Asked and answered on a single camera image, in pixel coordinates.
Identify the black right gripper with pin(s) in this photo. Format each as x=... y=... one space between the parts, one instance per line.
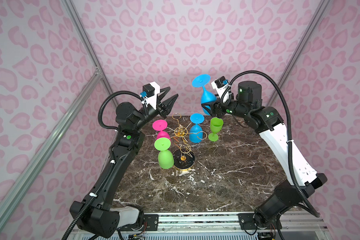
x=216 y=105

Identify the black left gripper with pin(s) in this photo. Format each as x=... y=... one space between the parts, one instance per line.
x=165 y=109

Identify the green wine glass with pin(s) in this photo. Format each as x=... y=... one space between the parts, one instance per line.
x=216 y=125
x=165 y=157

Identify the blue wine glass front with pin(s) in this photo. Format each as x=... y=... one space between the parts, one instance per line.
x=200 y=82

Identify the blue wine glass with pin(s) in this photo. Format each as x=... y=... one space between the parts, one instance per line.
x=200 y=82
x=196 y=132

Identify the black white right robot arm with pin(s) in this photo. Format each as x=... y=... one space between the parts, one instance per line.
x=266 y=122

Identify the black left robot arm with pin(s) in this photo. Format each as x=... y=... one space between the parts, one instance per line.
x=94 y=213

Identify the magenta plastic wine glass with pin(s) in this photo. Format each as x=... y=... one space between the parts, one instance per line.
x=160 y=126

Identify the blue wine glass back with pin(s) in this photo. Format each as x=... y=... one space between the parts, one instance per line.
x=196 y=132

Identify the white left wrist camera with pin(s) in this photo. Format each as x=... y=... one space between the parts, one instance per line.
x=149 y=95

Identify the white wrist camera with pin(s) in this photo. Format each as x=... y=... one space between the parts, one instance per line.
x=220 y=85
x=149 y=95

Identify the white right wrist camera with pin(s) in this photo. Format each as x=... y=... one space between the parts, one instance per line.
x=220 y=85

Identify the gold wire glass rack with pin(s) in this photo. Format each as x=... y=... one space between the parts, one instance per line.
x=184 y=157

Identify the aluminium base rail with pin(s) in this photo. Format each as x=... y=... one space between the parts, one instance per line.
x=295 y=225

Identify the aluminium diagonal frame bar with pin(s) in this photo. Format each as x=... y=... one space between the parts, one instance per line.
x=17 y=192

